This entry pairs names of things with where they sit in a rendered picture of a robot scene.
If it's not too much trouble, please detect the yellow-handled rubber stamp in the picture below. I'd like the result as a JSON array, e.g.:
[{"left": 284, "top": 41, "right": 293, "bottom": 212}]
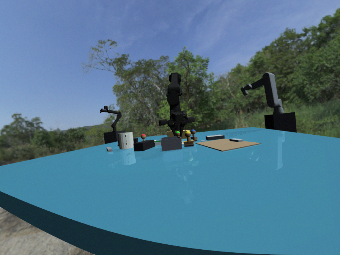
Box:
[{"left": 184, "top": 131, "right": 194, "bottom": 147}]

